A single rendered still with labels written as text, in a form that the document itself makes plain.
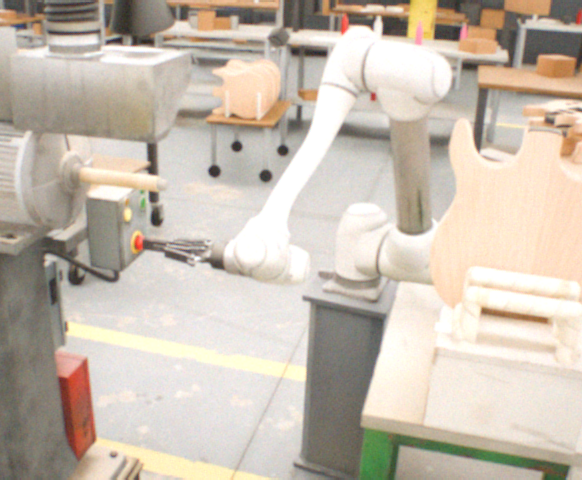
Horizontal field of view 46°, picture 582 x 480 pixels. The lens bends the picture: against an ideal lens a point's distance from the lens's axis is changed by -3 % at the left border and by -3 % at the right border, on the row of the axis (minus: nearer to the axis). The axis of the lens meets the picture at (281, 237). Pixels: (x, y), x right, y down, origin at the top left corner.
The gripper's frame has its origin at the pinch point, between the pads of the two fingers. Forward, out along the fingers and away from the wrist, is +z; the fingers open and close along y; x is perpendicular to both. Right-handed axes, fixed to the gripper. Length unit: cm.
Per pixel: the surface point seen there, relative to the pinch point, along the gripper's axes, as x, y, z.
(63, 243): 5.6, -17.8, 16.5
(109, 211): 11.4, -7.9, 8.6
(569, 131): 4, 160, -121
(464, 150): 42, -28, -75
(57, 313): -20.2, -10.1, 25.9
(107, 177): 28.4, -28.3, -2.8
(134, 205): 10.4, 0.1, 5.6
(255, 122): -53, 326, 71
